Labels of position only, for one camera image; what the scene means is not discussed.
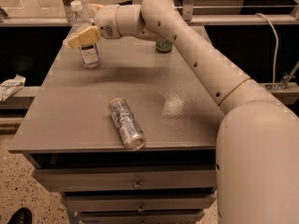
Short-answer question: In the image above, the white crumpled packet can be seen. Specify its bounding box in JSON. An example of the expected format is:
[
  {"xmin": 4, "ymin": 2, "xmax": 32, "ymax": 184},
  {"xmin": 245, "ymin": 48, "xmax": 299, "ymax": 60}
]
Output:
[{"xmin": 0, "ymin": 75, "xmax": 26, "ymax": 102}]

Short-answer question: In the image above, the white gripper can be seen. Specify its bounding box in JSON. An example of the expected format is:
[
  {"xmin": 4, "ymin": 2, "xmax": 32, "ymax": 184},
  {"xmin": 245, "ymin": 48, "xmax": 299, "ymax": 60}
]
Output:
[{"xmin": 67, "ymin": 4, "xmax": 120, "ymax": 49}]

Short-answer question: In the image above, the green soda can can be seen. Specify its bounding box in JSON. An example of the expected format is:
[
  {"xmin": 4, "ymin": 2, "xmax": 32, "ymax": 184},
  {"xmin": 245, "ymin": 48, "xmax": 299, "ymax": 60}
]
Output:
[{"xmin": 156, "ymin": 39, "xmax": 172, "ymax": 53}]

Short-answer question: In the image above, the grey metal railing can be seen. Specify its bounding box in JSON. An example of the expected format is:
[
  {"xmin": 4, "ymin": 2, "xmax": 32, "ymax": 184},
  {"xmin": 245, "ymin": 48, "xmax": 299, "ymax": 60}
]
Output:
[{"xmin": 0, "ymin": 0, "xmax": 299, "ymax": 27}]

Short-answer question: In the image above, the grey drawer cabinet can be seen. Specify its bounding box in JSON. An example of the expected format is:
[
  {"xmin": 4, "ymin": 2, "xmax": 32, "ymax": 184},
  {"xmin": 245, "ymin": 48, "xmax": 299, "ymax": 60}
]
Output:
[{"xmin": 8, "ymin": 37, "xmax": 223, "ymax": 224}]

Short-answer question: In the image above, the bottom grey drawer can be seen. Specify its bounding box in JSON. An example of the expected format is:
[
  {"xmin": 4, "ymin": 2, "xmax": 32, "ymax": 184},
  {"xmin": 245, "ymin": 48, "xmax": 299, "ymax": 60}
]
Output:
[{"xmin": 79, "ymin": 210, "xmax": 205, "ymax": 224}]

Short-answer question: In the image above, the top grey drawer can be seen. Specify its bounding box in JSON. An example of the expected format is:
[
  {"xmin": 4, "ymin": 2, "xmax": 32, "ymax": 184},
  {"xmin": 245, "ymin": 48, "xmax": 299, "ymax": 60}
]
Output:
[{"xmin": 33, "ymin": 165, "xmax": 216, "ymax": 193}]

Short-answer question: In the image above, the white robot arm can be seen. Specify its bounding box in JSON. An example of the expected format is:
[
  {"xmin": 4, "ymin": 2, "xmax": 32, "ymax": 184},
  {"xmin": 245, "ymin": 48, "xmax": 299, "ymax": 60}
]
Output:
[{"xmin": 68, "ymin": 0, "xmax": 299, "ymax": 224}]

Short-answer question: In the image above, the black shoe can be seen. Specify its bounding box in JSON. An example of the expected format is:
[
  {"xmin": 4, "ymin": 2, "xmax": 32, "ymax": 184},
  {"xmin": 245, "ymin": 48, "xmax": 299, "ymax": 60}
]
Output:
[{"xmin": 7, "ymin": 207, "xmax": 32, "ymax": 224}]

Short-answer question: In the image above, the middle grey drawer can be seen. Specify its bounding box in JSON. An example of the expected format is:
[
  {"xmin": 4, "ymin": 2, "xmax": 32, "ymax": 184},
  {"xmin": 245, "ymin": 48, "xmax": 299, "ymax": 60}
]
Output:
[{"xmin": 61, "ymin": 192, "xmax": 216, "ymax": 212}]

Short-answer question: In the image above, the silver blue can lying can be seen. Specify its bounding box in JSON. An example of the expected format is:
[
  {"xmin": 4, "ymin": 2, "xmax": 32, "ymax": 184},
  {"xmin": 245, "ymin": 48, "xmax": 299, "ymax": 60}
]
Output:
[{"xmin": 108, "ymin": 98, "xmax": 146, "ymax": 151}]

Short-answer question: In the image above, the clear plastic water bottle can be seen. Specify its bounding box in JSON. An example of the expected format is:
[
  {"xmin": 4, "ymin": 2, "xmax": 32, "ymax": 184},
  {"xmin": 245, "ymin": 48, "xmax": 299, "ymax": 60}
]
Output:
[{"xmin": 71, "ymin": 1, "xmax": 100, "ymax": 68}]

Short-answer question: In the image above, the white cable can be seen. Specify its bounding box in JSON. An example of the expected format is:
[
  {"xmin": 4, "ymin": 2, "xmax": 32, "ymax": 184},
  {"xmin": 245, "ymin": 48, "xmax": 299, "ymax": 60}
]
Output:
[{"xmin": 254, "ymin": 12, "xmax": 280, "ymax": 93}]

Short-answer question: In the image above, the grey drawer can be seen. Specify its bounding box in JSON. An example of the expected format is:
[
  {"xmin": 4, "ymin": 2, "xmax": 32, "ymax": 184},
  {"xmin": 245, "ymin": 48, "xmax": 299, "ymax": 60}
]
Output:
[
  {"xmin": 33, "ymin": 165, "xmax": 216, "ymax": 193},
  {"xmin": 79, "ymin": 210, "xmax": 205, "ymax": 224},
  {"xmin": 61, "ymin": 192, "xmax": 216, "ymax": 212}
]

